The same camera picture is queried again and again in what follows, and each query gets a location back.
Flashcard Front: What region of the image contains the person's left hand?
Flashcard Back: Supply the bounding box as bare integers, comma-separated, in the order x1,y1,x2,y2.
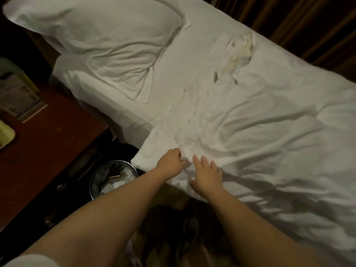
155,148,190,180

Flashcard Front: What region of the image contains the person's right hand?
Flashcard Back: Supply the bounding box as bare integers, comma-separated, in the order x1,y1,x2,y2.
189,154,225,201

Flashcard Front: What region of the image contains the white duvet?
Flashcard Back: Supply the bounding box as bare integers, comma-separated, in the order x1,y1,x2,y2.
131,32,356,267

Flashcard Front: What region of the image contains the white bed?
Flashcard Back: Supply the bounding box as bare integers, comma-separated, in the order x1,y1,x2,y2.
50,0,290,148

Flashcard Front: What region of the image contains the white pillow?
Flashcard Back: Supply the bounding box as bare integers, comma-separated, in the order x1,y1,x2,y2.
1,0,191,103

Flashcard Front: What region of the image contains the person's left forearm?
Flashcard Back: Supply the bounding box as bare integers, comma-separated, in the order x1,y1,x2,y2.
22,169,168,267

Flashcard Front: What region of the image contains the person's right forearm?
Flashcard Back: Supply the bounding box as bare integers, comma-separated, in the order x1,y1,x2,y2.
206,189,329,267

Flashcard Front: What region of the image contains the person's right leg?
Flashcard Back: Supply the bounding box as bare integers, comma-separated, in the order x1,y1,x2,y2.
178,242,220,267

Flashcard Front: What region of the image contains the person's white printed shirt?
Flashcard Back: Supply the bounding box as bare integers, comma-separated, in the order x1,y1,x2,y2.
3,253,59,267

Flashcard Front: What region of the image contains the black trash bin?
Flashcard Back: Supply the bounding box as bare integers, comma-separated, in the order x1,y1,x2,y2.
89,159,140,201

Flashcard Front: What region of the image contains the dark wooden nightstand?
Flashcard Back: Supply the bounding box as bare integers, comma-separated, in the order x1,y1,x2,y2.
0,80,140,259

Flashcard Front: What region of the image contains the brown curtain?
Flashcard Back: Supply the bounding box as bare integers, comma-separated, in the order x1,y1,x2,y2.
211,0,356,82

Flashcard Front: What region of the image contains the dark tissue box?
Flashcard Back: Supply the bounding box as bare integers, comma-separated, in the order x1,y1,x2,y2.
0,56,26,81

